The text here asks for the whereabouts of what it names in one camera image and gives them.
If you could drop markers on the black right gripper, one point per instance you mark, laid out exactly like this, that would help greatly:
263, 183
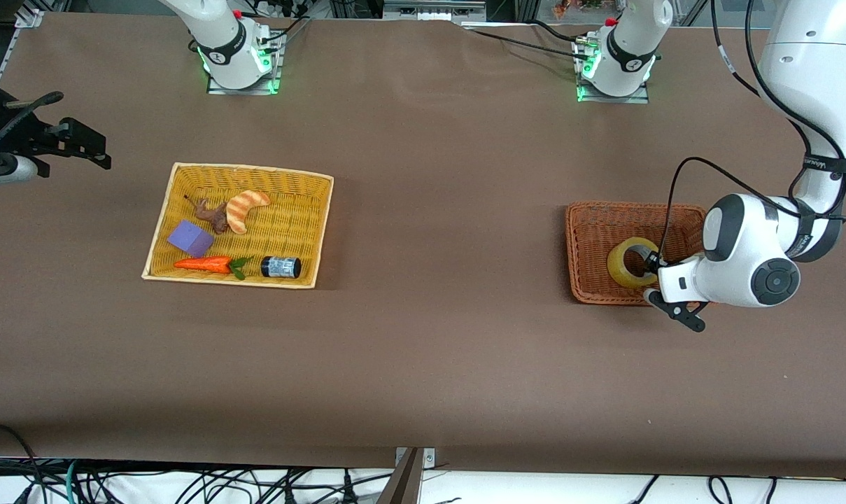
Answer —
36, 138

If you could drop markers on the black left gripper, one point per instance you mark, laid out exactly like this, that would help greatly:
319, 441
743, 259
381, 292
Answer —
652, 264

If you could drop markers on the clear yellowish tape roll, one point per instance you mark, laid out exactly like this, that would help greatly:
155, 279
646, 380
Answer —
615, 266

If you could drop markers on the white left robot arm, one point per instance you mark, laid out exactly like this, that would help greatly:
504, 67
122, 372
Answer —
744, 266

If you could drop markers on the brown wicker basket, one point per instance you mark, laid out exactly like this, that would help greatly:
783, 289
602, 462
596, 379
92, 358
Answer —
590, 238

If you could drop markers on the purple cube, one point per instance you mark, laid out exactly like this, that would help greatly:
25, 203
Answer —
188, 236

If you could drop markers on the brown animal figure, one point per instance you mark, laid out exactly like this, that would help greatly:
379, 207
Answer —
218, 220

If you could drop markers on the toy croissant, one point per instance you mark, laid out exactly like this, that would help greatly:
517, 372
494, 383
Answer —
239, 213

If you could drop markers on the orange toy carrot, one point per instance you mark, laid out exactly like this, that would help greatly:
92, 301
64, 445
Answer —
206, 264

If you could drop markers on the brown table cover sheet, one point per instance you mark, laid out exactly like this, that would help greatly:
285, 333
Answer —
450, 350

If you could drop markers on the small black can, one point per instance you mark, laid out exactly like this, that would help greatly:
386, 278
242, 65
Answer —
281, 267

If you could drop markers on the yellow wicker basket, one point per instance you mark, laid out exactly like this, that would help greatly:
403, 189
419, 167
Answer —
318, 210

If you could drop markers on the colourful background object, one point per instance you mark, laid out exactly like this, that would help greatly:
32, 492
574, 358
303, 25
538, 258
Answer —
580, 7

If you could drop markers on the grey slanted bar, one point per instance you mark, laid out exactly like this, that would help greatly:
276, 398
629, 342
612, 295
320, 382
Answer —
402, 486

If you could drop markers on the aluminium table edge rail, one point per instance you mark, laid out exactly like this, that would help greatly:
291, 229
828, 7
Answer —
29, 19

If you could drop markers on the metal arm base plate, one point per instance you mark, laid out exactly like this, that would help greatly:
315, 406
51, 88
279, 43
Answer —
244, 91
611, 100

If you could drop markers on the small metal bracket plate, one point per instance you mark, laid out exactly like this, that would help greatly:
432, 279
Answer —
429, 456

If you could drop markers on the aluminium frame profile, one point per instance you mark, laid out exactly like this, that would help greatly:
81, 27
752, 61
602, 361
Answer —
433, 8

